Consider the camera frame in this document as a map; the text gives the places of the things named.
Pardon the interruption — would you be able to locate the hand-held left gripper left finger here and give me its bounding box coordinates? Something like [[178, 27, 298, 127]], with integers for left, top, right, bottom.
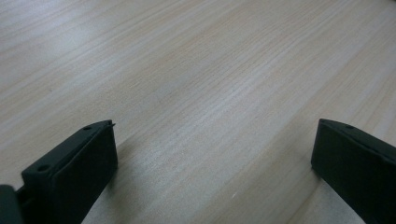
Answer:
[[21, 119, 119, 224]]

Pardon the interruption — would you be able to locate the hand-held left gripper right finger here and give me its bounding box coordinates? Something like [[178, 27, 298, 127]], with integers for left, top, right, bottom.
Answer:
[[310, 118, 396, 224]]

